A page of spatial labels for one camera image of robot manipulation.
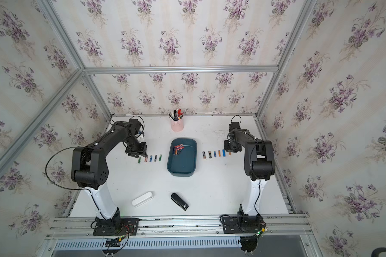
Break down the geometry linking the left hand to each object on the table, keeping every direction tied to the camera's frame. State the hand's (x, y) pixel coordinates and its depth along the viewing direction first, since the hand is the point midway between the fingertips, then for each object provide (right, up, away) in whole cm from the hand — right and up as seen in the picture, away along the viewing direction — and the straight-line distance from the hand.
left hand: (144, 156), depth 90 cm
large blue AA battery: (+48, +1, +8) cm, 48 cm away
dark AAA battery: (+5, -2, +6) cm, 8 cm away
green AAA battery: (+8, -2, +7) cm, 11 cm away
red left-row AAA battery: (-1, -3, +5) cm, 6 cm away
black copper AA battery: (+35, -1, +8) cm, 36 cm away
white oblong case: (+3, -20, -12) cm, 23 cm away
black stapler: (+22, -21, -13) cm, 33 cm away
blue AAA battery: (+42, -1, +8) cm, 43 cm away
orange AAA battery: (+45, 0, +8) cm, 46 cm away
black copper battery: (+39, +1, +8) cm, 40 cm away
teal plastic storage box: (+22, -2, +5) cm, 22 cm away
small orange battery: (+51, 0, +8) cm, 52 cm away
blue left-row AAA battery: (+2, -3, +7) cm, 8 cm away
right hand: (+53, +2, +11) cm, 54 cm away
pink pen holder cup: (+17, +18, +17) cm, 30 cm away
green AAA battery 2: (-4, -4, +5) cm, 8 cm away
